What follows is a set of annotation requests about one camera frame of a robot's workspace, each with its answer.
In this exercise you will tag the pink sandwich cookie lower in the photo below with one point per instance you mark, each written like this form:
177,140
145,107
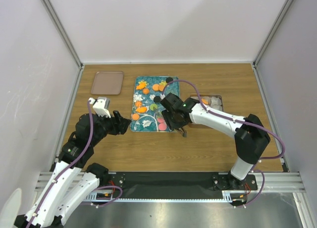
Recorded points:
162,126

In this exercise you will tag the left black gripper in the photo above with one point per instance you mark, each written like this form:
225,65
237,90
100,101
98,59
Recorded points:
118,123

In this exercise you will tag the orange fish cookie lower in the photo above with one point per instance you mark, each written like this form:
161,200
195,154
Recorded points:
141,109

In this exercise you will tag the teal floral serving tray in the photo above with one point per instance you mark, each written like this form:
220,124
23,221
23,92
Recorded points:
146,113

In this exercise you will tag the orange round cookie tilted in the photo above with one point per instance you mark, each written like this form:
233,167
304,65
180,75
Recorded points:
161,87

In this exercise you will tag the orange fish cookie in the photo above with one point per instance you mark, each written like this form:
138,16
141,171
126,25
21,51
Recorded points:
141,85
141,109

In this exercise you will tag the orange swirl cookie top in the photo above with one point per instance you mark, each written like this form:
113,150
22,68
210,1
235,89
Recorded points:
146,91

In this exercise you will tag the brown cookie tin box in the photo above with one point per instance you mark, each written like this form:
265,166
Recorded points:
194,96

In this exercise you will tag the black sandwich cookie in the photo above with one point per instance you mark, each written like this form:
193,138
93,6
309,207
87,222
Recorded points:
169,79
157,99

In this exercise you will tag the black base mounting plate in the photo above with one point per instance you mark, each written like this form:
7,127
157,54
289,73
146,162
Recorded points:
179,185

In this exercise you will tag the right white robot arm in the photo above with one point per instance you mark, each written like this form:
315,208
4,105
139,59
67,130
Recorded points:
249,135

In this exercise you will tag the green sandwich cookie left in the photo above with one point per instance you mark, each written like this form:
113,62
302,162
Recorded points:
153,107

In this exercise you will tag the orange fish cookie top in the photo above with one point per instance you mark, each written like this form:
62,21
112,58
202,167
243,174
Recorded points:
141,85

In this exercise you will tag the pink sandwich cookie upper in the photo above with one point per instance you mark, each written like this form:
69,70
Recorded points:
160,120

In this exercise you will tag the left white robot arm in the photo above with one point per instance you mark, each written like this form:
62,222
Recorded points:
57,201

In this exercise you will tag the orange sandwich cookie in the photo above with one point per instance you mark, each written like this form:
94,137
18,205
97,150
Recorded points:
204,101

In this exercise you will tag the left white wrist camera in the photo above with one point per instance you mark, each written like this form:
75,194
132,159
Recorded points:
100,106

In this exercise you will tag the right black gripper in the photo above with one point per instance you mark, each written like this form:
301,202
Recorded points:
166,115

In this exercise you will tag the orange flower cookie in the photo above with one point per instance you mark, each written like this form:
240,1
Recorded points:
138,104

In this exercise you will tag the black sandwich cookie middle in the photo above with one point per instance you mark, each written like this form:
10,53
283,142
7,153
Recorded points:
157,99

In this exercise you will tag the orange shell cookie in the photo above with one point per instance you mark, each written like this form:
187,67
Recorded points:
135,117

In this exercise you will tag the pink sandwich cookie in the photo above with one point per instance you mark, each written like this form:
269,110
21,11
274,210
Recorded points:
162,126
160,120

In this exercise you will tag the black sandwich cookie top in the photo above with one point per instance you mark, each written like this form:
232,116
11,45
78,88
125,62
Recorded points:
169,79

